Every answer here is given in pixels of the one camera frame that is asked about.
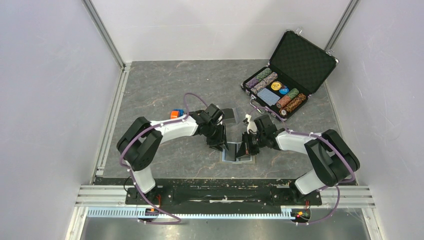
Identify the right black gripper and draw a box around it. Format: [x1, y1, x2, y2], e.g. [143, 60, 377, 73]
[236, 130, 266, 158]

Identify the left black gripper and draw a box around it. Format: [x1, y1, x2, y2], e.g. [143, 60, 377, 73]
[204, 122, 229, 153]

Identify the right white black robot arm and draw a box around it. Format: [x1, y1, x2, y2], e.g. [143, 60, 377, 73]
[235, 114, 360, 204]

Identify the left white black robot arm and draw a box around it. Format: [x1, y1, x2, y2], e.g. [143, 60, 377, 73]
[116, 104, 229, 204]

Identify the blue playing card deck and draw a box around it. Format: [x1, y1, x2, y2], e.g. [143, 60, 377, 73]
[257, 88, 281, 106]

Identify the orange blue small object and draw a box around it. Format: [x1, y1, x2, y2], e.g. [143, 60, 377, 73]
[170, 109, 184, 119]

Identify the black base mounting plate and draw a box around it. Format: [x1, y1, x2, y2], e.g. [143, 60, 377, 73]
[145, 178, 322, 215]

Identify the purple poker chip row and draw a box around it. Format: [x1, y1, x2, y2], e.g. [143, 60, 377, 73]
[244, 72, 278, 94]

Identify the blue dealer chip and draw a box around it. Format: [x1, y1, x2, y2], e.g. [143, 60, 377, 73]
[278, 87, 290, 95]

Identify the yellow dealer chip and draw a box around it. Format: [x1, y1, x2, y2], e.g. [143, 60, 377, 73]
[270, 81, 283, 91]

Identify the green poker chip row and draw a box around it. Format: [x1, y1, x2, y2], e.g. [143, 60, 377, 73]
[255, 67, 272, 82]

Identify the black poker chip case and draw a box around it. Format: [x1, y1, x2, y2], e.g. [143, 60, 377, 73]
[240, 29, 339, 120]

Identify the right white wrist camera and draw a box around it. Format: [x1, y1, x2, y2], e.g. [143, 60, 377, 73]
[243, 114, 258, 133]

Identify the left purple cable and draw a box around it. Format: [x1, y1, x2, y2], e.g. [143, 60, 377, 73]
[119, 92, 210, 225]

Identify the purple cable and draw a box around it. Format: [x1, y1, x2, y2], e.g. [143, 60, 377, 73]
[119, 92, 210, 225]
[250, 100, 357, 226]

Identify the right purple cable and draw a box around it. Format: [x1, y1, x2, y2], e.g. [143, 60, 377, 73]
[250, 100, 357, 226]

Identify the aluminium frame rail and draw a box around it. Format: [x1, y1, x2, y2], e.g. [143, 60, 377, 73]
[61, 0, 126, 238]

